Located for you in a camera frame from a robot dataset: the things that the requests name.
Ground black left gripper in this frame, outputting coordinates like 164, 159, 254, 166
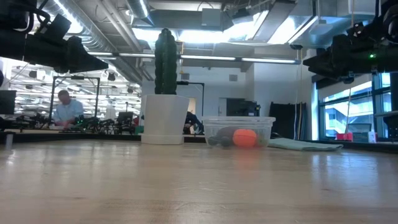
0, 14, 109, 74

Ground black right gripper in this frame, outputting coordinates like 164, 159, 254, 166
303, 21, 398, 84

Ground clear plastic container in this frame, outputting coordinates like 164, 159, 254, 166
201, 116, 277, 149

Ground orange toy fruit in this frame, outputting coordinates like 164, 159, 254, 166
232, 128, 257, 148

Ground large window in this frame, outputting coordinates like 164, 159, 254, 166
318, 73, 398, 141

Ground long ceiling light strip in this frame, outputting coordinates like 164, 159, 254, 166
88, 52, 301, 65

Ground person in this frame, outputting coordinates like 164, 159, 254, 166
52, 90, 85, 128

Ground black curtain panel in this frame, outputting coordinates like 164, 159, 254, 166
269, 101, 307, 141

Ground black bench robot arms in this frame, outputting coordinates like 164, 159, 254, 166
14, 111, 139, 135

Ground teal folded cloth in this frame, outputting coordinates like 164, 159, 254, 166
267, 138, 344, 152

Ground green cactus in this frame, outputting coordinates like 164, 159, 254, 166
154, 27, 178, 95

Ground small black monitor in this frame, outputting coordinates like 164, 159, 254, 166
0, 90, 17, 115

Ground black machine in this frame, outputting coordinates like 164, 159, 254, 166
226, 98, 261, 118

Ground black bag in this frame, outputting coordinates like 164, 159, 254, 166
183, 111, 205, 135

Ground black rig frame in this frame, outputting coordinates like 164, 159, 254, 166
49, 76, 101, 125

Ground black vertical post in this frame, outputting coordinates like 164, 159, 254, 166
385, 71, 398, 139

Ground silver post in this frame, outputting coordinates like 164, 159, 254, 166
4, 132, 14, 150

